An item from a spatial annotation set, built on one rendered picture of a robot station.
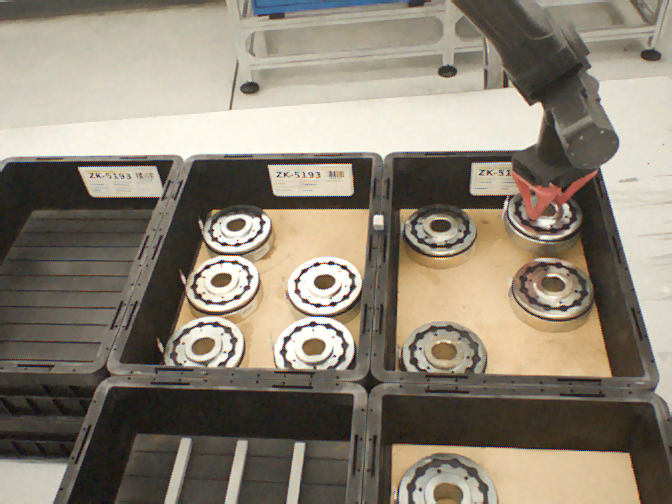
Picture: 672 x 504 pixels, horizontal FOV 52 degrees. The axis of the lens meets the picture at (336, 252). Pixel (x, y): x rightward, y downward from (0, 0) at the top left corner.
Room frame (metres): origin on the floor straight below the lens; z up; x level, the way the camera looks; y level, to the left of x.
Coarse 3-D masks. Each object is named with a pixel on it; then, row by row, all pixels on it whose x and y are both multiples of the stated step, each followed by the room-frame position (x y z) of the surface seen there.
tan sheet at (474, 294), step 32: (480, 224) 0.73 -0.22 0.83; (480, 256) 0.67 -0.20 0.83; (512, 256) 0.66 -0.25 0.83; (544, 256) 0.65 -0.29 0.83; (576, 256) 0.65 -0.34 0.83; (416, 288) 0.62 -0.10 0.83; (448, 288) 0.61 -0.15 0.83; (480, 288) 0.61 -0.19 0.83; (416, 320) 0.57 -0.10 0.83; (448, 320) 0.56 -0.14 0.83; (480, 320) 0.55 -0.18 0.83; (512, 320) 0.55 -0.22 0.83; (512, 352) 0.50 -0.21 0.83; (544, 352) 0.49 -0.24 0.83; (576, 352) 0.49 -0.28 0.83
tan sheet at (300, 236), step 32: (288, 224) 0.78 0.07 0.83; (320, 224) 0.77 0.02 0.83; (352, 224) 0.76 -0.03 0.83; (288, 256) 0.71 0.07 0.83; (320, 256) 0.70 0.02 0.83; (352, 256) 0.70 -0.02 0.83; (192, 320) 0.61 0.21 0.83; (256, 320) 0.60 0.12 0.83; (288, 320) 0.59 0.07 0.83; (352, 320) 0.58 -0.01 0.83; (256, 352) 0.54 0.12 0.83
